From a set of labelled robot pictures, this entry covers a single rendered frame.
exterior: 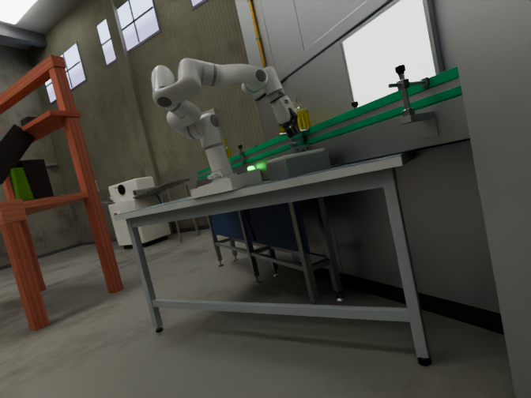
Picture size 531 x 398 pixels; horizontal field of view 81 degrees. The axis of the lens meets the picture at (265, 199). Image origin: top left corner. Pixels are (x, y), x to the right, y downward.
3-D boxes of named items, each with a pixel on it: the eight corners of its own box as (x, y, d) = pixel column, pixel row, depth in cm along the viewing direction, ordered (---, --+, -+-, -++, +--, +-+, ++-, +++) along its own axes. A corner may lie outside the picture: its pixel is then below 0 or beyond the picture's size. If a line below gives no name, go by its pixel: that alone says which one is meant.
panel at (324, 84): (445, 76, 111) (427, -21, 109) (440, 77, 110) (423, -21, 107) (303, 133, 191) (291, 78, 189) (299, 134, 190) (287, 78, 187)
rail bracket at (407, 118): (442, 133, 97) (429, 61, 96) (407, 141, 90) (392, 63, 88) (428, 137, 102) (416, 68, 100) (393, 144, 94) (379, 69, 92)
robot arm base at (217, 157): (223, 179, 137) (212, 145, 136) (202, 185, 144) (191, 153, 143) (242, 173, 150) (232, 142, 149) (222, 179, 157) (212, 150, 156)
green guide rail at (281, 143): (293, 147, 154) (290, 131, 154) (291, 148, 154) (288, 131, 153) (199, 179, 310) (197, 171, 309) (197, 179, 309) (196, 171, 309)
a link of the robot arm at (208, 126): (217, 144, 140) (205, 110, 139) (196, 153, 147) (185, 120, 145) (229, 143, 148) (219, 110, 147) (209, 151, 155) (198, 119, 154)
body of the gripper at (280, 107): (289, 89, 129) (300, 114, 131) (278, 97, 139) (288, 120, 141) (275, 95, 126) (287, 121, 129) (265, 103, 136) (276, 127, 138)
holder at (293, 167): (340, 165, 138) (337, 148, 137) (289, 178, 125) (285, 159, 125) (317, 170, 153) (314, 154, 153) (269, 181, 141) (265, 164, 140)
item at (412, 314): (431, 367, 109) (392, 167, 104) (154, 332, 190) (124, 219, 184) (432, 351, 117) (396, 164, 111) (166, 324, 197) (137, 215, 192)
